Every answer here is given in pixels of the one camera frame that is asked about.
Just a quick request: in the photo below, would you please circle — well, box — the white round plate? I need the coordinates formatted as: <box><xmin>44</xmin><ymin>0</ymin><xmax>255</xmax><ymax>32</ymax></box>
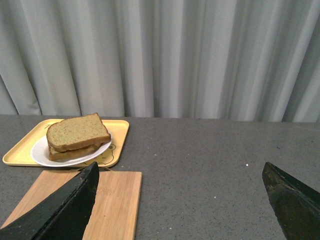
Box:
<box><xmin>31</xmin><ymin>136</ymin><xmax>116</xmax><ymax>167</ymax></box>

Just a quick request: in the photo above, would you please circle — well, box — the bread slice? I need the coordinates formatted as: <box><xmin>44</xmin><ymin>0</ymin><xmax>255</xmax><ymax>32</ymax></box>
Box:
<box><xmin>48</xmin><ymin>143</ymin><xmax>102</xmax><ymax>161</ymax></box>
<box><xmin>46</xmin><ymin>113</ymin><xmax>111</xmax><ymax>152</ymax></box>

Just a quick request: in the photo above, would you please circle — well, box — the yellow bear serving tray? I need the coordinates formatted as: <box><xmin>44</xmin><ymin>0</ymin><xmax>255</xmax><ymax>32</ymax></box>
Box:
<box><xmin>2</xmin><ymin>119</ymin><xmax>130</xmax><ymax>168</ymax></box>

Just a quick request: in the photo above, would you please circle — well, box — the grey curtain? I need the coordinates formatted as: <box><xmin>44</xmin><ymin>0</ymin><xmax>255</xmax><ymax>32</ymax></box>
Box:
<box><xmin>0</xmin><ymin>0</ymin><xmax>320</xmax><ymax>122</ymax></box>

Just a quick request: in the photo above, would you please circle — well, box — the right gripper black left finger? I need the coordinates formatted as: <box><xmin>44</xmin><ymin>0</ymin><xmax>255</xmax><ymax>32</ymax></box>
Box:
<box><xmin>0</xmin><ymin>162</ymin><xmax>100</xmax><ymax>240</ymax></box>

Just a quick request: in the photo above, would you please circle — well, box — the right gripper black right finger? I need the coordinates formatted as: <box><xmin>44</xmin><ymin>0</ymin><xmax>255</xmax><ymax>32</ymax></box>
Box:
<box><xmin>262</xmin><ymin>162</ymin><xmax>320</xmax><ymax>240</ymax></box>

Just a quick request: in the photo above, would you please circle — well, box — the bamboo cutting board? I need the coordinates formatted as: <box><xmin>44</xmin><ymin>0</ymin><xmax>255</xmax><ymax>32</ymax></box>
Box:
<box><xmin>3</xmin><ymin>169</ymin><xmax>143</xmax><ymax>240</ymax></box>

